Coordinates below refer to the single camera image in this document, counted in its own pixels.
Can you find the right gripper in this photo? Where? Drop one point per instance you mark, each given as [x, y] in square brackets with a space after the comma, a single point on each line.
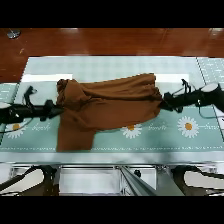
[172, 101]

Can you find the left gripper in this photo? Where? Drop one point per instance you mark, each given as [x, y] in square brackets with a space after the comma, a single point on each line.
[50, 110]

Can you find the brown shirt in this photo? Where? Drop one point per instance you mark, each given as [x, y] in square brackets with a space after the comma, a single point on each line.
[106, 105]

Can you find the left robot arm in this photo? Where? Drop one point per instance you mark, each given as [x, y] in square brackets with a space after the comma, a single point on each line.
[13, 113]

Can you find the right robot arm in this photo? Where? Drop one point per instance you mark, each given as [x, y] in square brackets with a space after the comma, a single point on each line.
[209, 95]

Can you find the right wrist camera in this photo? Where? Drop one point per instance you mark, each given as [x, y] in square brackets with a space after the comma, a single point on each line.
[185, 87]

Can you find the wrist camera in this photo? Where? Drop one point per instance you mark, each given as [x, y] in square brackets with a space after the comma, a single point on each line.
[185, 87]
[30, 91]

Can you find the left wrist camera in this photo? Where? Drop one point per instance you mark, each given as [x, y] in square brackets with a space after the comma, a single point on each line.
[30, 91]

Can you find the silver frame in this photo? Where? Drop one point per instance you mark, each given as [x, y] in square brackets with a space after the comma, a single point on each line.
[100, 158]

